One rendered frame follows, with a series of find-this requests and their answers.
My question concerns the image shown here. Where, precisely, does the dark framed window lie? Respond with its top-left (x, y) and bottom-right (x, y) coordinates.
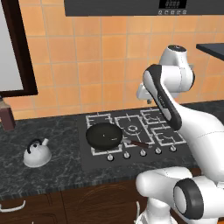
top-left (0, 0), bottom-right (39, 99)

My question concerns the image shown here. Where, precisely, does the white cupboard door handle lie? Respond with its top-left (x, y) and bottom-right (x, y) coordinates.
top-left (135, 200), bottom-right (142, 221)

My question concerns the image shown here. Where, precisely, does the brown bottle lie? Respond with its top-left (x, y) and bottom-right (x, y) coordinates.
top-left (0, 97), bottom-right (17, 132)

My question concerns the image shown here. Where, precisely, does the black gas hob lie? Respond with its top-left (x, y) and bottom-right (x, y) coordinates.
top-left (76, 108), bottom-right (203, 173)

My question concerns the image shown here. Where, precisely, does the white kettle with black handle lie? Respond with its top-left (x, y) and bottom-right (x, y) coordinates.
top-left (23, 137), bottom-right (53, 169)

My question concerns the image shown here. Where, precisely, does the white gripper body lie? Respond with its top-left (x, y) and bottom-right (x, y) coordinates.
top-left (136, 82), bottom-right (153, 104)

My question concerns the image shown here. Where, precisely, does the brown wooden drawer front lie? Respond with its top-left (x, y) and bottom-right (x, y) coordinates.
top-left (0, 191), bottom-right (64, 224)

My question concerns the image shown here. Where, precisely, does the brown wooden cupboard door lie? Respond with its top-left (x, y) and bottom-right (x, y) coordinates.
top-left (60, 178), bottom-right (148, 224)

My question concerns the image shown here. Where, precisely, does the dark wall shelf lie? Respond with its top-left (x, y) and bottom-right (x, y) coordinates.
top-left (195, 42), bottom-right (224, 62)

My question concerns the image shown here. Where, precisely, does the black frying pan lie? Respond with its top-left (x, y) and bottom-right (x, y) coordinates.
top-left (85, 122), bottom-right (151, 152)

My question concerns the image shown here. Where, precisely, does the dark grey range hood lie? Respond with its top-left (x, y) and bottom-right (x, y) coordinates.
top-left (63, 0), bottom-right (224, 18)

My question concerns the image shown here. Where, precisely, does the white drawer handle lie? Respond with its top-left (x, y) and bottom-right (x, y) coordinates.
top-left (0, 199), bottom-right (27, 213)

